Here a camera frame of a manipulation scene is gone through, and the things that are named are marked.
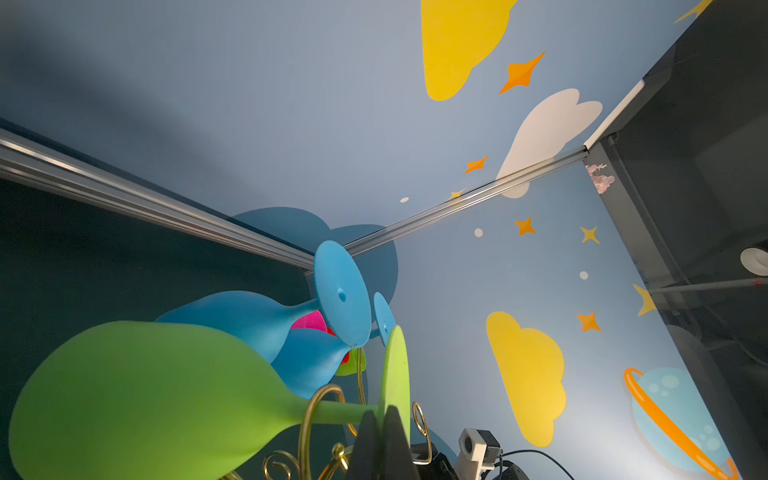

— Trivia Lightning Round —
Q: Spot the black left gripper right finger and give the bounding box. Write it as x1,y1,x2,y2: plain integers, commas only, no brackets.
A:
381,405,420,480

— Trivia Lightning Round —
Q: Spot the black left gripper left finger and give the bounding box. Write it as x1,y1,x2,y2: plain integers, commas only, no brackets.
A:
345,412,383,480

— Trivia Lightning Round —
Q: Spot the green wine glass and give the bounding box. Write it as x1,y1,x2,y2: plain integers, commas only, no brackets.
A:
9,321,410,479
335,348,367,377

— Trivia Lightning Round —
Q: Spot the red wine glass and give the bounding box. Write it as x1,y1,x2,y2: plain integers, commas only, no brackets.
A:
326,326,352,366

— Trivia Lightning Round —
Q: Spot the pink wine glass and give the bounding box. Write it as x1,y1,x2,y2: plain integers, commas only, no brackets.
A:
291,311,328,333

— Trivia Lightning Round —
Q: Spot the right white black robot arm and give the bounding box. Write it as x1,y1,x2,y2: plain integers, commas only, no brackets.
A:
416,443,528,480

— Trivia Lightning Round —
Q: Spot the right blue wine glass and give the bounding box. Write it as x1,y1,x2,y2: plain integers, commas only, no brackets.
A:
269,291,398,401

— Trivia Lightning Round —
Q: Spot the blue wine glass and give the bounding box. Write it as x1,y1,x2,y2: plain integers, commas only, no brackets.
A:
269,291,398,401
157,240,372,362

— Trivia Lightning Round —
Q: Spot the left blue wine glass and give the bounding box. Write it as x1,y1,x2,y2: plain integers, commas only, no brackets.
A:
157,240,372,362

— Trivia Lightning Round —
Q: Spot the gold wire glass rack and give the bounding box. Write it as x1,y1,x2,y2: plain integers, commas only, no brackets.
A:
227,371,427,479

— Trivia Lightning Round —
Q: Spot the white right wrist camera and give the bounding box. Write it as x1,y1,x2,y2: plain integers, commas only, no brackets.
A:
454,428,502,480

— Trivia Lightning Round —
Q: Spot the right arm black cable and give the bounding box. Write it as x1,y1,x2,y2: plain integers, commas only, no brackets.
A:
494,448,577,480

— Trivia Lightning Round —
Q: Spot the right aluminium corner post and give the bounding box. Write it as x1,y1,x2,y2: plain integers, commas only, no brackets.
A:
345,146,589,257

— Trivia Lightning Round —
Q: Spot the horizontal aluminium back rail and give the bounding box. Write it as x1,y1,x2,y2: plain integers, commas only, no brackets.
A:
1,129,314,271

